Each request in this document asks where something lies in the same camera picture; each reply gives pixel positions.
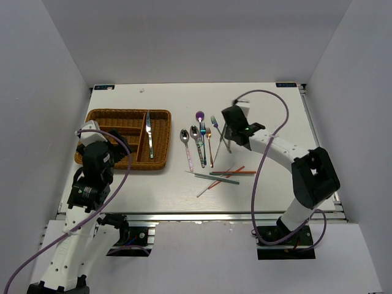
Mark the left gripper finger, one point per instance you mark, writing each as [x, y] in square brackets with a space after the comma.
[122, 148]
[80, 150]

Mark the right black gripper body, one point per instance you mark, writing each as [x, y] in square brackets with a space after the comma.
[233, 132]

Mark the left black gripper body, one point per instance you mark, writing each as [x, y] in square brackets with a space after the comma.
[114, 159]

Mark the copper metal fork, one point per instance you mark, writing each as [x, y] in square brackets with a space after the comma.
[208, 135]

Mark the blue metal fork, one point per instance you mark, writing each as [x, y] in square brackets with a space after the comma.
[203, 133]

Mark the purple bowl spoon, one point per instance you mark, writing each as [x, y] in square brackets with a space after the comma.
[200, 117]

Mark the silver spoon patterned handle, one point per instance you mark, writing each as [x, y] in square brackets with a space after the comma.
[195, 134]

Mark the knife with pink handle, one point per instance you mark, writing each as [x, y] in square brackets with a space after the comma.
[149, 132]

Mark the silver spoon pink handle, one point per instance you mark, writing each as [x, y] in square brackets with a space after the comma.
[184, 137]

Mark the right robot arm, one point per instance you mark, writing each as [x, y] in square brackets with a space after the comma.
[314, 178]

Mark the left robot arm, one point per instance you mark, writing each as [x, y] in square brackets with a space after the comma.
[87, 236]

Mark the woven wicker cutlery basket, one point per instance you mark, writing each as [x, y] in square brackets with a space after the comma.
[131, 124]

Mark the orange white chopstick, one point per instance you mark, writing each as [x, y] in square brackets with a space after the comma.
[214, 183]

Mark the orange chopstick long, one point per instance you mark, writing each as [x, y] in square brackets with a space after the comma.
[241, 172]

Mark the teal chopstick lower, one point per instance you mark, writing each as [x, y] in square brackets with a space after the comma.
[224, 180]

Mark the right blue table sticker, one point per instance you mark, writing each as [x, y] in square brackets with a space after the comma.
[285, 85]

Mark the blue table sticker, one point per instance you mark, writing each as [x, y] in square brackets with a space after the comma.
[103, 87]
[285, 85]

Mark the left blue table sticker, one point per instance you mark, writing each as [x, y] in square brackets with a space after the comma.
[103, 87]

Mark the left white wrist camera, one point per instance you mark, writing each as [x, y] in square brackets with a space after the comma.
[90, 136]

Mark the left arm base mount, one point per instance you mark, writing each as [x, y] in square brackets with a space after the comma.
[132, 241]

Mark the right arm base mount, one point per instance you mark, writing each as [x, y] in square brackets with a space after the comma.
[290, 249]

